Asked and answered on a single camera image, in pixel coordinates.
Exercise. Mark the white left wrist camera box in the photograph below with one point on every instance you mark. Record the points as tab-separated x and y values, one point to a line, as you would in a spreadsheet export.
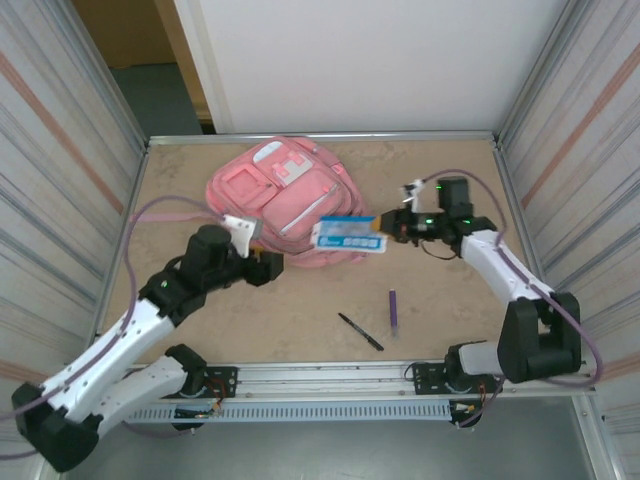
242	230

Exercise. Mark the blue white stationery pack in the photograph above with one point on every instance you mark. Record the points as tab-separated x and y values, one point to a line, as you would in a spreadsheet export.
350	240

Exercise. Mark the wide aluminium mounting rail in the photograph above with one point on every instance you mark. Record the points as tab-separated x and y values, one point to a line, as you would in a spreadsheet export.
325	377

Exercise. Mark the brown wooden door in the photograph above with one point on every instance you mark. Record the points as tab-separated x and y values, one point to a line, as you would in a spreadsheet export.
130	30

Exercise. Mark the purple pen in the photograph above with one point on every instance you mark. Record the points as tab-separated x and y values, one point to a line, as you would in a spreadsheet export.
394	310

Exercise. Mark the black pen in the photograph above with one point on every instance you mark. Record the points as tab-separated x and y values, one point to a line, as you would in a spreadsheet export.
360	331

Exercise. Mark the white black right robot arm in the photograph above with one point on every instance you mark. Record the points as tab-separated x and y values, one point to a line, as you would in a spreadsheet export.
500	270

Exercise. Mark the aluminium table edge rail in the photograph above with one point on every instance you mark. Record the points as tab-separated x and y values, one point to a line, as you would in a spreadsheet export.
200	137

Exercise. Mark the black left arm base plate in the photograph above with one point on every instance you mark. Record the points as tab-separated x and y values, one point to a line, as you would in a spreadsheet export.
225	380

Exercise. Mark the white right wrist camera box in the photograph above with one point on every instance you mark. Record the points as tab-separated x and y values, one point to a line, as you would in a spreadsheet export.
415	197

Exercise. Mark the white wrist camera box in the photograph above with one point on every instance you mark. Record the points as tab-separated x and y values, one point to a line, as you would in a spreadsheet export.
415	197
242	230

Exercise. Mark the aluminium side rail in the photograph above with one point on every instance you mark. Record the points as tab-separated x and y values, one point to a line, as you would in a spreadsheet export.
140	170
512	200

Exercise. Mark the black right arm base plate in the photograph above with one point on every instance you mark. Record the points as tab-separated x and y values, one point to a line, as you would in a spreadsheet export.
425	380

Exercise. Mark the pink student backpack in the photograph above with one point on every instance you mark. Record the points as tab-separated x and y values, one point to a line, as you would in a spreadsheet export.
295	195

